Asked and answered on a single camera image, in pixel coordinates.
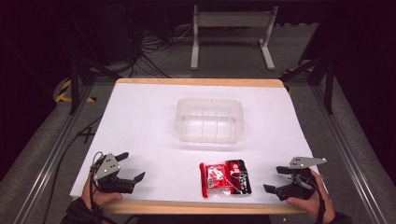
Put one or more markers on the red and black snack packet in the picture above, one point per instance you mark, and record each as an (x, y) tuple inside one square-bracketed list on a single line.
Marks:
[(224, 179)]

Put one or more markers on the white paper sheet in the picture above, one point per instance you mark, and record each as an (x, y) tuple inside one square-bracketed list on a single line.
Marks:
[(146, 124)]

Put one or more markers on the clear plastic container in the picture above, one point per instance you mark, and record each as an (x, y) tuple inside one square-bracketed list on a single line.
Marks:
[(208, 122)]

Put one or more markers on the yellow and black hazard tape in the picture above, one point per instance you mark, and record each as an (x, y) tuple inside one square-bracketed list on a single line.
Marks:
[(62, 93)]

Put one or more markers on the aluminium floor rail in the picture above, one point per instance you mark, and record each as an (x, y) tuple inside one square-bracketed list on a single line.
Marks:
[(53, 155), (345, 155)]

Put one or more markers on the person's right hand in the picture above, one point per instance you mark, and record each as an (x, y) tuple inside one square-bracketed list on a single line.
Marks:
[(311, 205)]

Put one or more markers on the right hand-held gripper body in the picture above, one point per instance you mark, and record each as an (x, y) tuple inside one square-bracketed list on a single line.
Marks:
[(299, 186)]

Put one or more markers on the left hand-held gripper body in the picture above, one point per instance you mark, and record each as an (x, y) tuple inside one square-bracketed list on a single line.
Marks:
[(107, 169)]

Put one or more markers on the white metal desk frame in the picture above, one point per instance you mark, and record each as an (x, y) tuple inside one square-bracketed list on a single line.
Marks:
[(233, 19)]

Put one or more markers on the person's left hand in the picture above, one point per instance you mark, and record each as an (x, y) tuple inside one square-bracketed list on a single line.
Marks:
[(100, 199)]

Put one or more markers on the black metal stand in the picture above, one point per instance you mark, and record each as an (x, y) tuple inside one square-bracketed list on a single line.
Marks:
[(328, 90), (74, 90)]

